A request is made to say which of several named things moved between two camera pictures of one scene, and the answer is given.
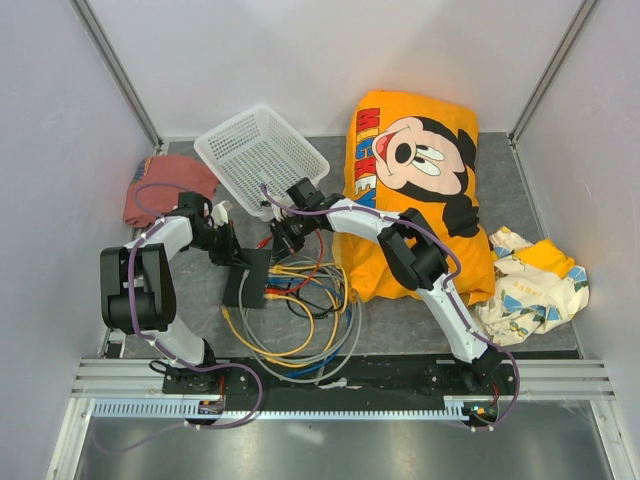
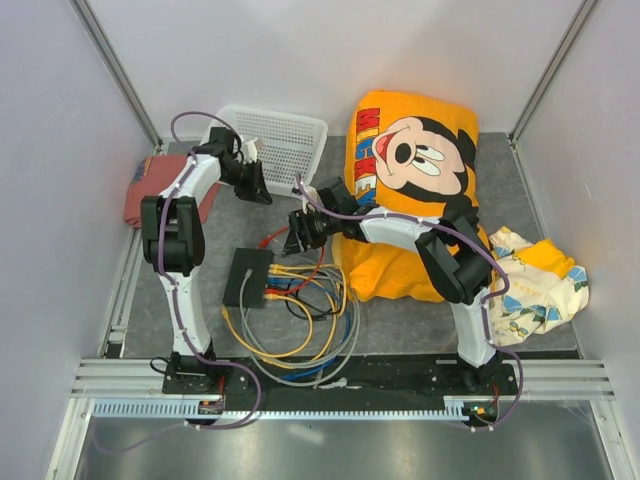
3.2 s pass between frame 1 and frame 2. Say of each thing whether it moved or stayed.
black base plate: stayed
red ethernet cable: stayed
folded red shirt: stayed
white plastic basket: moved
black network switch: stayed
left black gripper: moved
